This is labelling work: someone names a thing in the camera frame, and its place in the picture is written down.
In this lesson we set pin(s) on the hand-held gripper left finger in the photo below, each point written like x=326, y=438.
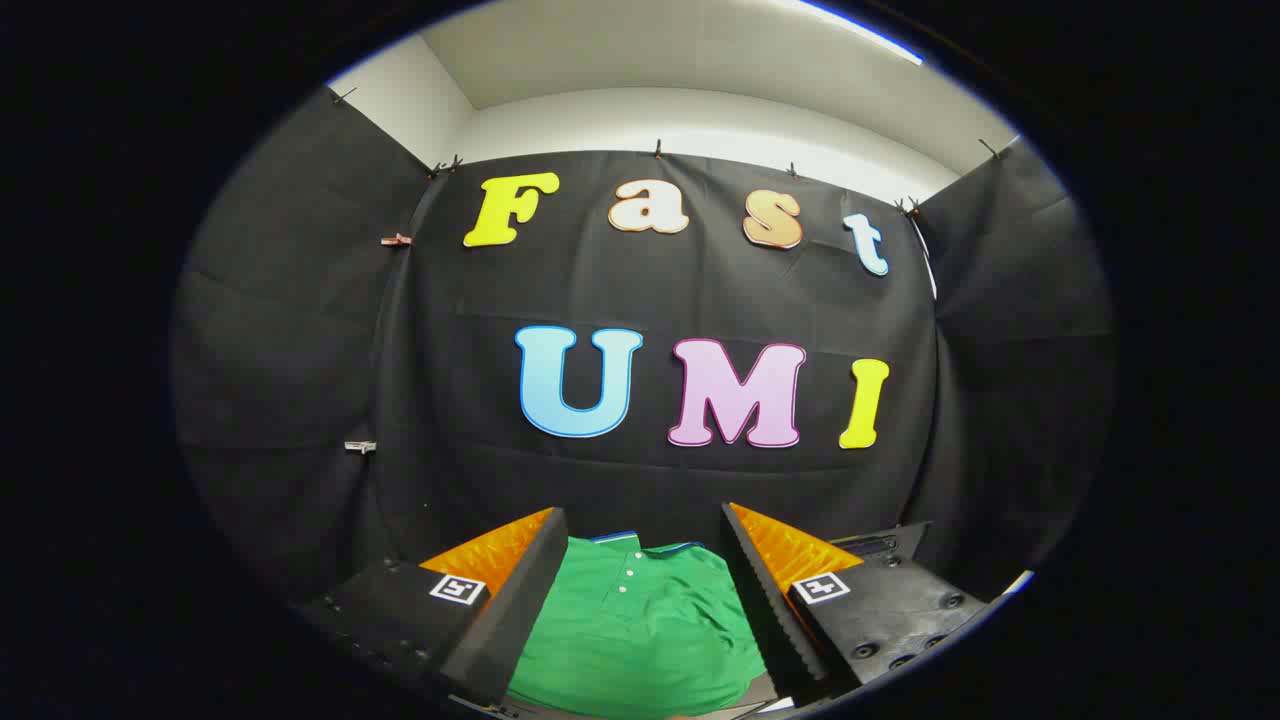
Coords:
x=520, y=600

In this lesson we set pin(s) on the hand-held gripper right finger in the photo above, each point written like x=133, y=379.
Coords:
x=762, y=600

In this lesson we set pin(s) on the green polo shirt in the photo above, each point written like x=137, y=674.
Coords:
x=640, y=630

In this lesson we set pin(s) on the dark washing machine lid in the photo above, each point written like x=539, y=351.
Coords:
x=880, y=540

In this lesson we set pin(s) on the white clip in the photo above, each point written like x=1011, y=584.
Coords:
x=360, y=446

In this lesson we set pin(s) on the red clip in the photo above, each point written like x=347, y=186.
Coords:
x=396, y=240

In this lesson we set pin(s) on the row of black clips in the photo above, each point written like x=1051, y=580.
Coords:
x=658, y=149

